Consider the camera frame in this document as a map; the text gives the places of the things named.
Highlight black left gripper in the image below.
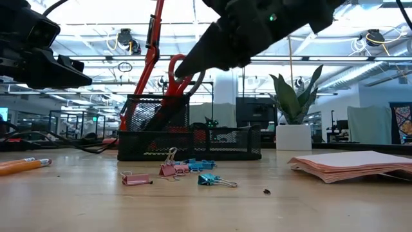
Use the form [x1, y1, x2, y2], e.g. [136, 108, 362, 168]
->
[0, 0, 93, 90]

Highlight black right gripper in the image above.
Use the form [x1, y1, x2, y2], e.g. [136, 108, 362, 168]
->
[175, 0, 345, 78]

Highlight red handled scissors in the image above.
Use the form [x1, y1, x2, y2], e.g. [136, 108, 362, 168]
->
[160, 53, 207, 107]

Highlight black mesh desk organizer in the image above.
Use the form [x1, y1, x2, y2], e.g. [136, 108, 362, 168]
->
[117, 94, 262, 162]

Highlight pink binder clip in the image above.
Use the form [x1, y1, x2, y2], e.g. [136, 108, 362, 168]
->
[174, 164, 191, 177]
[158, 147, 180, 178]
[120, 171, 154, 187]

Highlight pink sticky note pad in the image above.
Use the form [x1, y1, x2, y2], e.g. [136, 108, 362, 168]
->
[288, 150, 412, 184]

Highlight black metal rack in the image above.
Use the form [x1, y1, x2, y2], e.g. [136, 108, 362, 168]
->
[160, 80, 214, 104]

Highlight pale green cloth screen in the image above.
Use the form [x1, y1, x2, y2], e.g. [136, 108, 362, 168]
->
[347, 105, 393, 145]
[189, 102, 238, 128]

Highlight green plant in white pot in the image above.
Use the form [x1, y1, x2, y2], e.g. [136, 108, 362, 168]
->
[268, 64, 324, 151]

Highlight black monitor cart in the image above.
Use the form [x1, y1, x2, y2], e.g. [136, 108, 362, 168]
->
[326, 110, 351, 144]

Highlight black cage frame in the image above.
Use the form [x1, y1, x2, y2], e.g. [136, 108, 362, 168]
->
[49, 110, 106, 140]

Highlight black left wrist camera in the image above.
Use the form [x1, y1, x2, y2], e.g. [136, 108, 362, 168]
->
[27, 18, 61, 50]

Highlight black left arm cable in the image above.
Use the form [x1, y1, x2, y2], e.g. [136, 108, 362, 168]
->
[42, 0, 70, 17]

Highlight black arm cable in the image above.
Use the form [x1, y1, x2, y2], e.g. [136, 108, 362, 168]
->
[42, 0, 70, 17]
[395, 0, 412, 30]

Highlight black ceiling cord reel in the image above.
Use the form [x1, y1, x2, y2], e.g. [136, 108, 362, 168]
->
[366, 28, 386, 48]
[116, 28, 142, 55]

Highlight yellow hanging cable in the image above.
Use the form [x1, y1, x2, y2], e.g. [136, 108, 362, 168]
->
[288, 35, 295, 88]

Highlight black aluminium table frame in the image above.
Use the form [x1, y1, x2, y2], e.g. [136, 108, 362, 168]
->
[0, 139, 412, 156]

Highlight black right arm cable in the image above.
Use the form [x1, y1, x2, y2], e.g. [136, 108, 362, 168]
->
[395, 0, 412, 30]

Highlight colourful wall art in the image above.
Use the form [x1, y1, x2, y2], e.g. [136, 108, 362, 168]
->
[389, 102, 412, 145]

